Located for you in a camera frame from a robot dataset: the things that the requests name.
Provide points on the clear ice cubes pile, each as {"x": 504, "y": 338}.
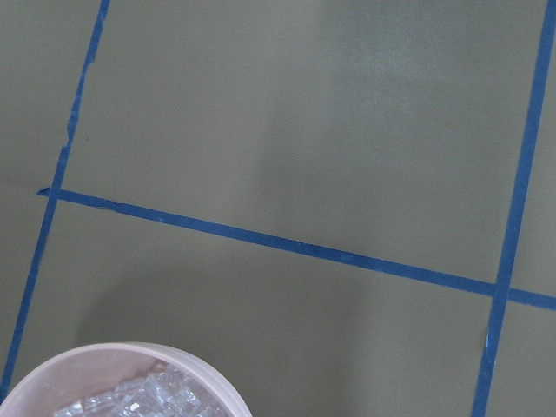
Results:
{"x": 165, "y": 392}

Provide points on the pink bowl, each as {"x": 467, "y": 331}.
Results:
{"x": 94, "y": 369}

